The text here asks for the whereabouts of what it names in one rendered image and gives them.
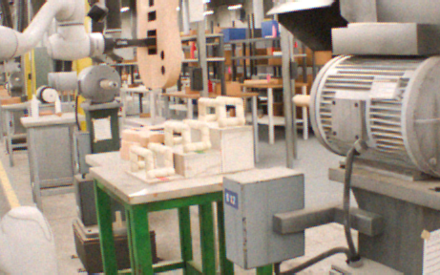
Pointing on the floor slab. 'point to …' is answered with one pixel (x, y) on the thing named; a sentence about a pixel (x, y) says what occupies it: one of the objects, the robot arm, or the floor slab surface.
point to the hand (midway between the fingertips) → (151, 42)
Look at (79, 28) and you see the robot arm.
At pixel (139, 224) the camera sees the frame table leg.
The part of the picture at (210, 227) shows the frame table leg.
